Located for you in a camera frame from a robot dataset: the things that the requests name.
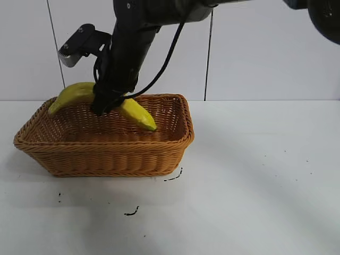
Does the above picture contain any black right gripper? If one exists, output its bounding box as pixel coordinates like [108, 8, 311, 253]
[91, 0, 161, 117]

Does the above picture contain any yellow banana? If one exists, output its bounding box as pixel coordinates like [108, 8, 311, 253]
[47, 82, 158, 132]

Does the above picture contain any tan woven wicker basket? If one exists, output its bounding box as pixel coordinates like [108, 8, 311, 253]
[13, 93, 195, 178]

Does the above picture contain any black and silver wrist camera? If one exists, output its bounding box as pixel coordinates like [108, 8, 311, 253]
[57, 23, 112, 69]

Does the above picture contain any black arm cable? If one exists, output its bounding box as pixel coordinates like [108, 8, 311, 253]
[124, 20, 186, 99]

